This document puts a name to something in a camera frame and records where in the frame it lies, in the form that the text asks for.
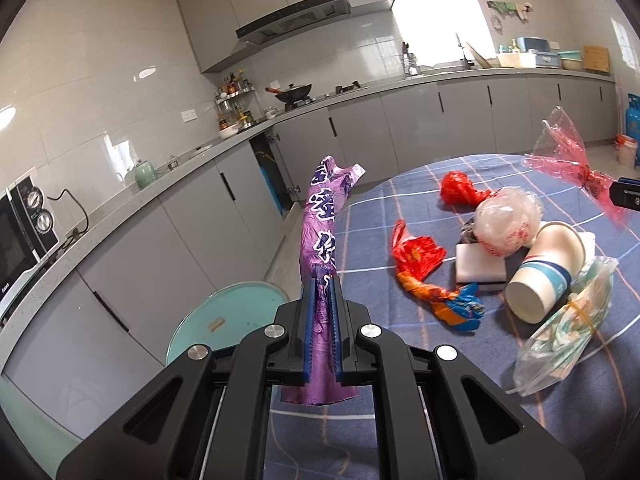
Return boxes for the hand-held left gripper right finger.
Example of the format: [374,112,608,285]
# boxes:
[330,277,585,480]

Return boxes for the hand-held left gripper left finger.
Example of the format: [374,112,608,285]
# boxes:
[56,279,318,480]

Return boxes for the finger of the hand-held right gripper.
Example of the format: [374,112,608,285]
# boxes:
[609,176,640,211]

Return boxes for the red transparent plastic bag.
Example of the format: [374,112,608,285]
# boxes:
[522,106,628,231]

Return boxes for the teal enamel basin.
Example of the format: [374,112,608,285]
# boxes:
[166,281,291,366]

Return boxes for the red printed plastic bag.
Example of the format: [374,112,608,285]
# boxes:
[391,219,456,306]

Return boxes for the purple printed plastic bag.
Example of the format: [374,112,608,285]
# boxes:
[280,156,367,406]

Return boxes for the clear plastic bag red print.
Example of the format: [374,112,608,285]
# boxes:
[474,186,543,258]

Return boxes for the plain white sponge block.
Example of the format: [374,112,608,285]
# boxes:
[455,244,508,293]

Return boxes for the white orange bucket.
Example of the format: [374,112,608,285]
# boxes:
[614,134,638,165]

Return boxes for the blue gas cylinder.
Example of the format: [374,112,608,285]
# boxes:
[619,92,640,166]

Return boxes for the white paper cup blue band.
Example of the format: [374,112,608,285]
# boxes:
[504,220,587,324]

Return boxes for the blue orange snack wrapper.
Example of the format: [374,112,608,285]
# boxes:
[432,282,487,333]

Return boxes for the blue plaid tablecloth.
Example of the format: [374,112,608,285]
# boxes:
[262,152,640,480]

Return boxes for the wooden cutting board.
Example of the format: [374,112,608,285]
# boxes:
[582,45,612,75]

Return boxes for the clear bag of tissue packs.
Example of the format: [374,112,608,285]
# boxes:
[515,255,621,398]

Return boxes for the blue dish box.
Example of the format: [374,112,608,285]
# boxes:
[515,37,560,68]

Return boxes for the small red plastic bag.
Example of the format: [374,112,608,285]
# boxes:
[439,171,493,207]

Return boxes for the white plastic tray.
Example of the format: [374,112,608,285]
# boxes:
[497,51,537,68]

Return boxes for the grey kitchen counter cabinets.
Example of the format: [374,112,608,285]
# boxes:
[0,72,618,396]

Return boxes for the leaning wooden board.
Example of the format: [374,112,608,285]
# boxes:
[465,41,493,69]

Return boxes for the kitchen faucet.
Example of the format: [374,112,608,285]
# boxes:
[454,32,471,71]

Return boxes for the green ceramic teapot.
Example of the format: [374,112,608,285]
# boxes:
[124,159,160,191]

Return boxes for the gas stove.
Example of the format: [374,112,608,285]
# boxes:
[282,81,368,111]

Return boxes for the metal spice rack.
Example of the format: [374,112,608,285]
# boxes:
[215,70,257,133]

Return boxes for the black wok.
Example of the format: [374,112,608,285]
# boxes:
[265,83,313,106]

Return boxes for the metal utensil holder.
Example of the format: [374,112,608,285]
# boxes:
[402,42,421,77]

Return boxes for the bright window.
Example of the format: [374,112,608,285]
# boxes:
[385,0,493,68]

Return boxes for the black silver microwave oven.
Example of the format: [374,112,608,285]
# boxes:
[0,167,66,331]

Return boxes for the black range hood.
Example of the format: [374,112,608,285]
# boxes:
[236,0,352,46]

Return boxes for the grey upper cabinets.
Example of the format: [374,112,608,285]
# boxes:
[177,0,396,73]

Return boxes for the black power cable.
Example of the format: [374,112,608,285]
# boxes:
[47,187,90,248]

